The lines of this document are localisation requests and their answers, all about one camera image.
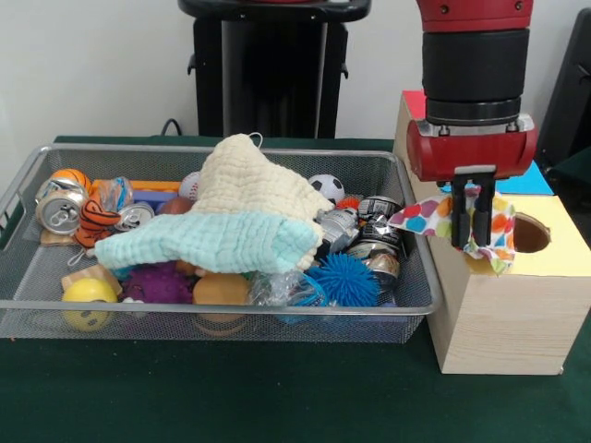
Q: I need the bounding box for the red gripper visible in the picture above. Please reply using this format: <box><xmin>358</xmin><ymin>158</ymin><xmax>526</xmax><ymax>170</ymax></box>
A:
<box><xmin>405</xmin><ymin>117</ymin><xmax>539</xmax><ymax>250</ymax></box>

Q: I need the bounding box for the white polka dot cloth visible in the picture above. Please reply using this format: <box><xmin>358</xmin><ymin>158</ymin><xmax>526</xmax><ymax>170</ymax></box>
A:
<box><xmin>387</xmin><ymin>184</ymin><xmax>517</xmax><ymax>278</ymax></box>

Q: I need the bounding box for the mint waffle cloth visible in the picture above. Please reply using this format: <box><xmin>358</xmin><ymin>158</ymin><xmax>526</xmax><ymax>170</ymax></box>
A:
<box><xmin>93</xmin><ymin>211</ymin><xmax>322</xmax><ymax>276</ymax></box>

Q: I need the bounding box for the wooden box with three holes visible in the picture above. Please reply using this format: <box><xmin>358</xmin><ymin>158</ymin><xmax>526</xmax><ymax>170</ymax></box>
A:
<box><xmin>392</xmin><ymin>90</ymin><xmax>591</xmax><ymax>376</ymax></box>

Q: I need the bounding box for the shallow clear mesh bin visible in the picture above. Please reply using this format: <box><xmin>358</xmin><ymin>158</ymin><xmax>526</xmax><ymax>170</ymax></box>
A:
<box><xmin>0</xmin><ymin>143</ymin><xmax>443</xmax><ymax>345</ymax></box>

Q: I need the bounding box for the blue spiky ball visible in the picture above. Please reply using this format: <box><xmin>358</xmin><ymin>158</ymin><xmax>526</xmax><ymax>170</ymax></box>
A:
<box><xmin>307</xmin><ymin>252</ymin><xmax>382</xmax><ymax>308</ymax></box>

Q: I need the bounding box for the small soccer ball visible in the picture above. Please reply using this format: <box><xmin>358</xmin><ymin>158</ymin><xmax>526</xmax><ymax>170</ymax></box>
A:
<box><xmin>308</xmin><ymin>174</ymin><xmax>346</xmax><ymax>206</ymax></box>

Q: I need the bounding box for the black chair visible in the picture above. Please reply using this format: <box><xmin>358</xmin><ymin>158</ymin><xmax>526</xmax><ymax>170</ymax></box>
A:
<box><xmin>533</xmin><ymin>7</ymin><xmax>591</xmax><ymax>186</ymax></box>

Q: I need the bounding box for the cream waffle cloth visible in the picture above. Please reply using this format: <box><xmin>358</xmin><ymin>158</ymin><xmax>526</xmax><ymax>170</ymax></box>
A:
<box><xmin>188</xmin><ymin>133</ymin><xmax>336</xmax><ymax>272</ymax></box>

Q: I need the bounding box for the dark green tablecloth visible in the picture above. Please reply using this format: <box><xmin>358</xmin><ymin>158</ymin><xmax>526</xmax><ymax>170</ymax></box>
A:
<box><xmin>0</xmin><ymin>135</ymin><xmax>591</xmax><ymax>443</ymax></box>

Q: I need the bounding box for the purple plush toy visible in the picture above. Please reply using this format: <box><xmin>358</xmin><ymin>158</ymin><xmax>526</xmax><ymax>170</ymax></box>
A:
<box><xmin>122</xmin><ymin>262</ymin><xmax>195</xmax><ymax>305</ymax></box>

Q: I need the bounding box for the orange striped tiger plush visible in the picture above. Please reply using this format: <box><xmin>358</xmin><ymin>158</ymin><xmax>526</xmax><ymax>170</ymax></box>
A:
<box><xmin>73</xmin><ymin>193</ymin><xmax>124</xmax><ymax>250</ymax></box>

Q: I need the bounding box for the yellow smiley ball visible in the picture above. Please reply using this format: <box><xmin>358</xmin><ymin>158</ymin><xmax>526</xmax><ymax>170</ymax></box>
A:
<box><xmin>62</xmin><ymin>278</ymin><xmax>119</xmax><ymax>332</ymax></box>

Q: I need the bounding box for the small orange basketball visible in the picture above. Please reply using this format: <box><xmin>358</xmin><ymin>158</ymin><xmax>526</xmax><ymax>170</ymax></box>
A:
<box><xmin>49</xmin><ymin>168</ymin><xmax>92</xmax><ymax>191</ymax></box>

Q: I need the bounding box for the dented silver soda can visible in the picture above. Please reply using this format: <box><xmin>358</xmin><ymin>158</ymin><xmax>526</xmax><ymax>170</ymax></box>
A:
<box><xmin>35</xmin><ymin>188</ymin><xmax>89</xmax><ymax>236</ymax></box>

